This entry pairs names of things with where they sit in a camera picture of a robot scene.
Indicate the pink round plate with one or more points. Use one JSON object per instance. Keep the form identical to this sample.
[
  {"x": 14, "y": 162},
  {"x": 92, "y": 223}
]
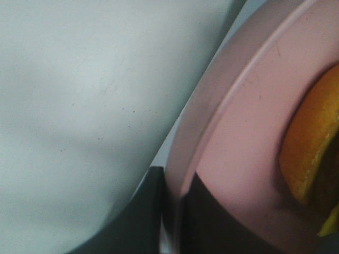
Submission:
[{"x": 231, "y": 130}]

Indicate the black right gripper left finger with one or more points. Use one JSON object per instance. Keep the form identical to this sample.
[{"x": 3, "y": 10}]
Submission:
[{"x": 136, "y": 229}]

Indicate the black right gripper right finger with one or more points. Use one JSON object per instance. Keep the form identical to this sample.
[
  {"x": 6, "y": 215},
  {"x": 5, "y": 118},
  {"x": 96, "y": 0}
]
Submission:
[{"x": 208, "y": 228}]

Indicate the toy burger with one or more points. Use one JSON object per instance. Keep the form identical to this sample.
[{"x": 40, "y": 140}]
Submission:
[{"x": 308, "y": 158}]

